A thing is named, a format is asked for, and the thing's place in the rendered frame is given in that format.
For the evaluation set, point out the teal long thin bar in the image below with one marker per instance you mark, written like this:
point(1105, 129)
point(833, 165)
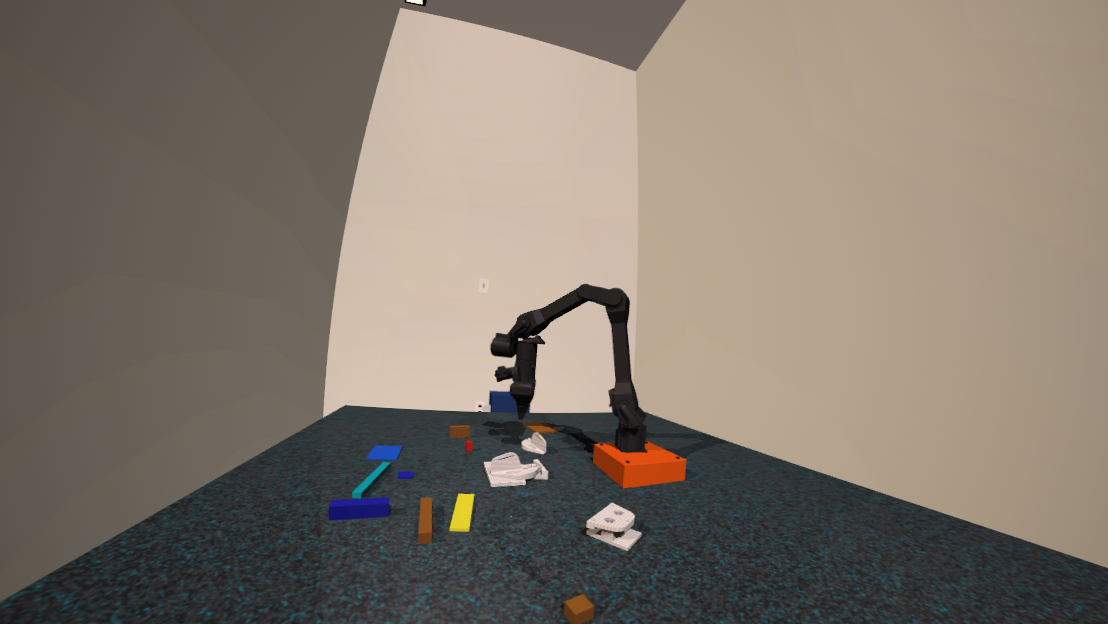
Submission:
point(364, 487)

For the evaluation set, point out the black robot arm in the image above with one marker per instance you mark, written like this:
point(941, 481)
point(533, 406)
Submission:
point(631, 432)

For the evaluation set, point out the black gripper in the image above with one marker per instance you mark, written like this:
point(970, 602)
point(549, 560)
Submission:
point(523, 389)

